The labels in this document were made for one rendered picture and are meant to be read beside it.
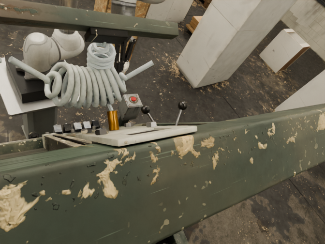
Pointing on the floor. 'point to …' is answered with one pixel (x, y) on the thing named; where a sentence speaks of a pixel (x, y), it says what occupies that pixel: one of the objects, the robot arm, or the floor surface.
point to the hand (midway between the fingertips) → (118, 70)
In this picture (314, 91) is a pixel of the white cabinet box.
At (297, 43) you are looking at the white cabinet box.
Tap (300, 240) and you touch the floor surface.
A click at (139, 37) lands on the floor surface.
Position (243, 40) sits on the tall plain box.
